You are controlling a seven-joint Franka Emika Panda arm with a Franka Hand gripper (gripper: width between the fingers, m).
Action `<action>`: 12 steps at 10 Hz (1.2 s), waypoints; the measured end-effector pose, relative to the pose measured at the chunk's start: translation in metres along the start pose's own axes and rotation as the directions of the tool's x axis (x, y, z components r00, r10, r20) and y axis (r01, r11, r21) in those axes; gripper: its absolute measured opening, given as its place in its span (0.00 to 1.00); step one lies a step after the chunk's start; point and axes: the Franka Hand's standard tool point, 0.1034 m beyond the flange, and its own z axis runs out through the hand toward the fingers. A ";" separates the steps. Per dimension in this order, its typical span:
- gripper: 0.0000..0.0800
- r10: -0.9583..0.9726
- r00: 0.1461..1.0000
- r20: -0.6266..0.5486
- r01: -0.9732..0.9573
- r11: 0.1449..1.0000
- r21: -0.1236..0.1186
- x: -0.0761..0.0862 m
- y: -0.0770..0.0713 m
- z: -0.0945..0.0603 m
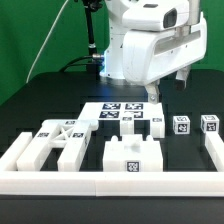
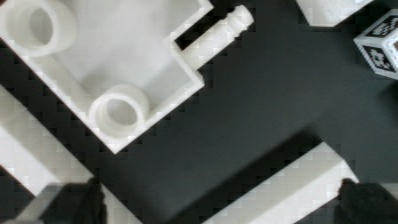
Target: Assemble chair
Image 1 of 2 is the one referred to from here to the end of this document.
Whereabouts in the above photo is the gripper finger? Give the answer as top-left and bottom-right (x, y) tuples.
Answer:
(175, 66), (191, 91)
(145, 82), (159, 103)

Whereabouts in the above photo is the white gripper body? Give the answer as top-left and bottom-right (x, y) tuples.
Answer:
(122, 11), (207, 86)

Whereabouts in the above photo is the white chair seat piece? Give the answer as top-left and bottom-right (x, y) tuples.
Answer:
(103, 134), (163, 172)

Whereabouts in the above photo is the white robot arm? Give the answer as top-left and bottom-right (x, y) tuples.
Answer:
(100, 0), (207, 103)

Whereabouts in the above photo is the white chair back piece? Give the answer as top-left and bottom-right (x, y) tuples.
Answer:
(16, 119), (99, 172)

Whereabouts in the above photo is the white tagged cube left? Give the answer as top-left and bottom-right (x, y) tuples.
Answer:
(173, 116), (190, 135)

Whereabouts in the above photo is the white tagged cube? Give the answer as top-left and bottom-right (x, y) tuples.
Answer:
(201, 115), (219, 133)
(173, 116), (190, 135)

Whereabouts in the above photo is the white tagged cube right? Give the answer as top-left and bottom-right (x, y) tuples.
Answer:
(201, 115), (219, 133)

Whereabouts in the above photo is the white marker base plate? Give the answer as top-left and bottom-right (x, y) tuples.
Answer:
(79, 102), (164, 122)

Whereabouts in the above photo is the black camera pole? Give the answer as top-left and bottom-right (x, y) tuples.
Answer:
(81, 0), (103, 74)

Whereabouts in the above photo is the black cable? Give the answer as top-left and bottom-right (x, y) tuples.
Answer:
(59, 54), (105, 73)

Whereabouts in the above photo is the white cable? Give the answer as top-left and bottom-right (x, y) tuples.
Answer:
(25, 0), (70, 84)

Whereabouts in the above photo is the white U-shaped frame fence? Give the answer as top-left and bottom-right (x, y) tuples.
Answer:
(0, 132), (224, 197)

